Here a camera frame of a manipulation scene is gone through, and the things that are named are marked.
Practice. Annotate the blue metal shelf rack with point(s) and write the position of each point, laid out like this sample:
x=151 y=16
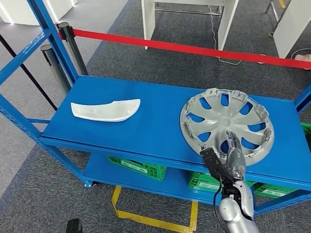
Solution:
x=158 y=122

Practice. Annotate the white glossy cabinet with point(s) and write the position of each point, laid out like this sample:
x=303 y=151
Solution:
x=29 y=11

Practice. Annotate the silver plastic wheel hubcap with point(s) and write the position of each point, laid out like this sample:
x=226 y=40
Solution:
x=226 y=120

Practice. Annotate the white curved plastic part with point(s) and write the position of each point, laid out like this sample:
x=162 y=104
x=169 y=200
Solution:
x=104 y=111

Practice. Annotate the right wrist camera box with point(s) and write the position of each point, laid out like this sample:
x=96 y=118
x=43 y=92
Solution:
x=214 y=162

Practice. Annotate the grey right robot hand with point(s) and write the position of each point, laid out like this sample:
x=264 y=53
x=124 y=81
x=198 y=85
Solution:
x=237 y=164

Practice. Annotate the white desk with metal bar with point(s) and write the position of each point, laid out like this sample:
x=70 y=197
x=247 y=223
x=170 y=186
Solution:
x=148 y=22

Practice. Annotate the green plastic crate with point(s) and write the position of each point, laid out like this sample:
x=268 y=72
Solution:
x=150 y=170
x=201 y=181
x=272 y=190

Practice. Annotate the pale floor power strip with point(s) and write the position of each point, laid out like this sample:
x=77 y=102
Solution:
x=305 y=58

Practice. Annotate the red barrier belt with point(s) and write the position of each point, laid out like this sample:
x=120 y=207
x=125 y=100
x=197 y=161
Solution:
x=194 y=49

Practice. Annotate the white desk panel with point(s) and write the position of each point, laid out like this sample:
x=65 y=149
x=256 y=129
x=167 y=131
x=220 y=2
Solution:
x=291 y=29

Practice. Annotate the black barrier belt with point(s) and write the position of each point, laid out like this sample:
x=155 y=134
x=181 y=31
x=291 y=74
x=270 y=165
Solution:
x=29 y=75

